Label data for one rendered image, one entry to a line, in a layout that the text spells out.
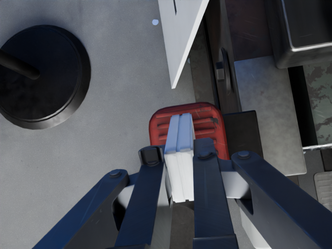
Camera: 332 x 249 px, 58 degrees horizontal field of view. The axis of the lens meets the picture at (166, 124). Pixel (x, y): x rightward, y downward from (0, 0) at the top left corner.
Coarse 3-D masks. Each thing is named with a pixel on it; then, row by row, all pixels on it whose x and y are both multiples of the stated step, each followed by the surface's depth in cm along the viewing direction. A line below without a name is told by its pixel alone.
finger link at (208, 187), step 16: (208, 160) 14; (208, 176) 13; (208, 192) 11; (224, 192) 11; (208, 208) 10; (224, 208) 10; (208, 224) 10; (224, 224) 9; (208, 240) 8; (224, 240) 8
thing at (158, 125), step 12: (168, 108) 24; (180, 108) 24; (192, 108) 23; (204, 108) 23; (216, 108) 23; (156, 120) 24; (168, 120) 24; (204, 120) 23; (216, 120) 23; (156, 132) 24; (204, 132) 23; (216, 132) 23; (156, 144) 24; (216, 144) 23; (228, 156) 23
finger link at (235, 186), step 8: (200, 144) 18; (208, 144) 17; (224, 160) 15; (224, 168) 14; (232, 168) 14; (224, 176) 14; (232, 176) 14; (240, 176) 14; (224, 184) 14; (232, 184) 14; (240, 184) 14; (232, 192) 14; (240, 192) 14; (248, 192) 14
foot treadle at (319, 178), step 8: (320, 152) 80; (328, 152) 79; (328, 160) 79; (328, 168) 78; (320, 176) 77; (328, 176) 77; (320, 184) 77; (328, 184) 77; (320, 192) 77; (328, 192) 77; (320, 200) 77; (328, 200) 76; (328, 208) 76
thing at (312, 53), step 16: (272, 0) 32; (288, 0) 29; (304, 0) 29; (320, 0) 29; (272, 16) 33; (288, 16) 29; (304, 16) 29; (320, 16) 28; (272, 32) 33; (288, 32) 29; (304, 32) 28; (320, 32) 28; (288, 48) 29; (304, 48) 28; (320, 48) 29; (288, 64) 33; (304, 64) 33
